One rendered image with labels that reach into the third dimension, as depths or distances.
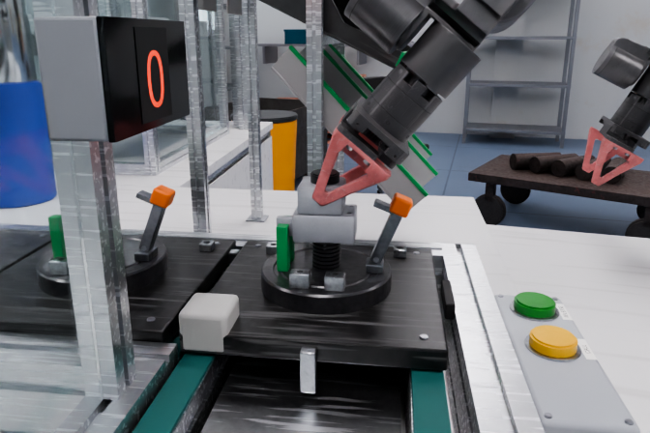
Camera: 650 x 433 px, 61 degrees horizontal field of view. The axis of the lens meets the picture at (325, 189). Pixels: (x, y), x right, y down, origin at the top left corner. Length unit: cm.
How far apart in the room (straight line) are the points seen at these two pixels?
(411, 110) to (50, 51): 31
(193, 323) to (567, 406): 31
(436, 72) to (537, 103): 690
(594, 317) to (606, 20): 670
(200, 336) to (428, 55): 33
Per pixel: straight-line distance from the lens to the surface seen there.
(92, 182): 41
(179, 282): 63
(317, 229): 56
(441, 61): 52
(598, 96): 749
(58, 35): 35
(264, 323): 54
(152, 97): 39
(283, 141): 364
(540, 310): 59
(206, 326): 52
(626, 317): 88
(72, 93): 35
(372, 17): 53
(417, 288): 61
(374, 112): 53
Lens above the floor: 123
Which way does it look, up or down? 16 degrees down
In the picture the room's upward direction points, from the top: straight up
